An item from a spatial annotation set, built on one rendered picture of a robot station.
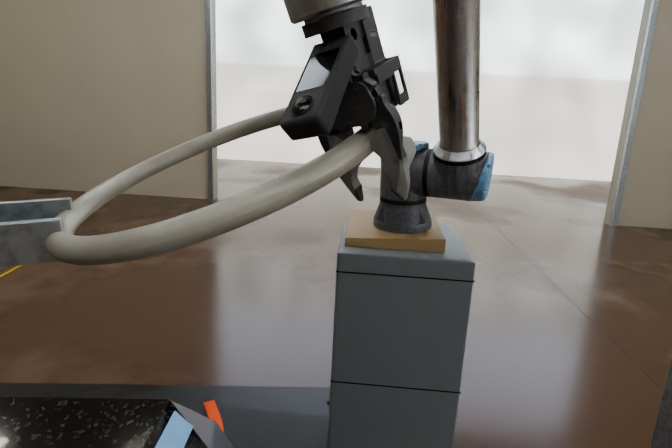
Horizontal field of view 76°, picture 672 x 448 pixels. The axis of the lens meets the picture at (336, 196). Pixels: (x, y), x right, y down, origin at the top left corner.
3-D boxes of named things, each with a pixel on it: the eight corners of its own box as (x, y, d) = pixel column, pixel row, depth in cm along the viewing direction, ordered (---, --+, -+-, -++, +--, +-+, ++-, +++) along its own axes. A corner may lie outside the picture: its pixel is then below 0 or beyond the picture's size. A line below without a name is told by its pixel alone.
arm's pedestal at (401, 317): (323, 401, 188) (332, 212, 170) (439, 412, 185) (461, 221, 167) (307, 506, 140) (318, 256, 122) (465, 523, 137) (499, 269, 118)
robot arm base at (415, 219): (377, 214, 155) (377, 187, 152) (431, 217, 150) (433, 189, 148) (369, 231, 137) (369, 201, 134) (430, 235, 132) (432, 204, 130)
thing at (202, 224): (9, 347, 34) (-14, 316, 33) (73, 203, 77) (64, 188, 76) (479, 117, 49) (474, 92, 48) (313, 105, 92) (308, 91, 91)
